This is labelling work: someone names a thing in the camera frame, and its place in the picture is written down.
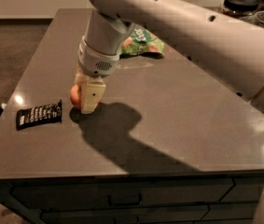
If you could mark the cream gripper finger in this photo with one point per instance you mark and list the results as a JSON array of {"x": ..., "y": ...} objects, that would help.
[
  {"x": 98, "y": 84},
  {"x": 80, "y": 76}
]

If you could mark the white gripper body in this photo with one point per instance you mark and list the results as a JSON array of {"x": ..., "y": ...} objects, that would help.
[{"x": 96, "y": 62}]

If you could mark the red yellow apple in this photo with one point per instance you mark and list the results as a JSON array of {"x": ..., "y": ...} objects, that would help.
[{"x": 75, "y": 97}]

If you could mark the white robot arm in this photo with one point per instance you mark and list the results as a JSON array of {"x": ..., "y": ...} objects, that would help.
[{"x": 230, "y": 50}]

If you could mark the black rxbar chocolate wrapper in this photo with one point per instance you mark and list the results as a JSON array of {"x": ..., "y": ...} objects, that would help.
[{"x": 39, "y": 115}]

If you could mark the green chip bag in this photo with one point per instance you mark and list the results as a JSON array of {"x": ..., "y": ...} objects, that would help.
[{"x": 142, "y": 42}]

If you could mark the glass jar with black lid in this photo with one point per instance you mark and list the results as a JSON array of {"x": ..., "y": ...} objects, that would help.
[{"x": 239, "y": 8}]

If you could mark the dark drawer cabinet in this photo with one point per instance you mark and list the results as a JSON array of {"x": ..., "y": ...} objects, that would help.
[{"x": 197, "y": 199}]

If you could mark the black drawer handle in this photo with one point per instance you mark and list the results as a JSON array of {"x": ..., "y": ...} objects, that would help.
[{"x": 124, "y": 200}]

